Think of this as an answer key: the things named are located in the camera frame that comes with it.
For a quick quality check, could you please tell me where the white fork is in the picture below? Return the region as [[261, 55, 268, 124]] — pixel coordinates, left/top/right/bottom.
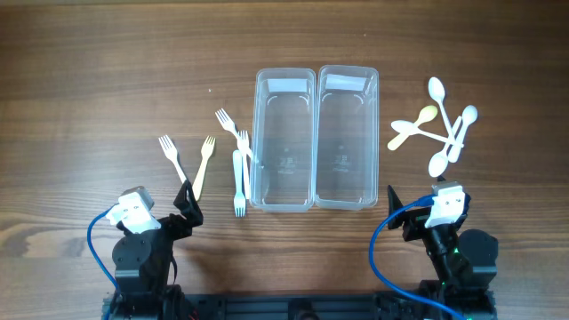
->
[[237, 130, 251, 200], [158, 135, 188, 183]]

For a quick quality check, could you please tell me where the light blue plastic fork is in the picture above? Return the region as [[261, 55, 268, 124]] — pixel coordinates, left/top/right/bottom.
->
[[232, 150, 246, 218]]

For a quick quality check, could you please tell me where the yellow plastic fork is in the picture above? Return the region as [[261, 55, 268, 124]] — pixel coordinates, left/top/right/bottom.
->
[[192, 136, 216, 201]]

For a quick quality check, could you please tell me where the white spoon bottom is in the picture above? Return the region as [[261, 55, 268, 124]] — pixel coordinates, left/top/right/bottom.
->
[[428, 142, 451, 178]]

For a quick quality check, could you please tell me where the white spoon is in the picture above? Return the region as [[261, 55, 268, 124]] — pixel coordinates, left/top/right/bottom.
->
[[428, 76, 455, 141], [448, 105, 478, 163], [428, 142, 451, 178]]

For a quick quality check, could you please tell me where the white spoon horizontal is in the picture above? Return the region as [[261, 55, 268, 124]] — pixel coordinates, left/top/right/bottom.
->
[[391, 120, 464, 148]]

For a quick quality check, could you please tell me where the white fork angled top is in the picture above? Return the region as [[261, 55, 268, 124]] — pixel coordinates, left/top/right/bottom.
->
[[215, 108, 252, 157]]

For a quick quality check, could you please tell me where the yellow plastic spoon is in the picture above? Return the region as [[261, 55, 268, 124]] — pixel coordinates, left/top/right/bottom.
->
[[387, 105, 438, 151]]

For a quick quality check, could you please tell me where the white spoon top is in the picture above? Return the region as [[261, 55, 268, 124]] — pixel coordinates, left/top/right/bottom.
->
[[428, 76, 455, 141]]

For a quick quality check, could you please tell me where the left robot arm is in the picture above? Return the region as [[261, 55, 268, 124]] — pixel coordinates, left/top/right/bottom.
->
[[106, 180, 204, 295]]

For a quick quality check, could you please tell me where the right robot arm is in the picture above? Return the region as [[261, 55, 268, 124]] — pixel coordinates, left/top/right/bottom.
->
[[388, 182, 499, 295]]

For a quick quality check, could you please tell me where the right clear plastic container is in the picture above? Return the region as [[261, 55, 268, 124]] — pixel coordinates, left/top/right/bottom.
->
[[315, 65, 380, 211]]

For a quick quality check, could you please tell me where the clear plastic container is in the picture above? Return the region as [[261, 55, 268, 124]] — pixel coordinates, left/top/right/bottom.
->
[[315, 65, 380, 211], [251, 68, 316, 212]]

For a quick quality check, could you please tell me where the left clear plastic container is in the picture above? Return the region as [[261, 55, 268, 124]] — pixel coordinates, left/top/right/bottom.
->
[[251, 68, 316, 212]]

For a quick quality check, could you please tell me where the right blue cable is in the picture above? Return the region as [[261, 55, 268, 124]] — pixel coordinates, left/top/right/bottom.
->
[[368, 195, 468, 320]]

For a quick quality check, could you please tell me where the blue cable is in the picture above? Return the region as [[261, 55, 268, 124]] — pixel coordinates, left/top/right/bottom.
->
[[368, 195, 468, 320], [86, 204, 124, 294]]

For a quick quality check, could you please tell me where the left blue cable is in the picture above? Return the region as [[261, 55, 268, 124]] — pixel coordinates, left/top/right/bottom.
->
[[86, 204, 124, 294]]

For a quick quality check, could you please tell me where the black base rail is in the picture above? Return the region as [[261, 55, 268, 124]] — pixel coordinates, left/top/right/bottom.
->
[[101, 291, 497, 320]]

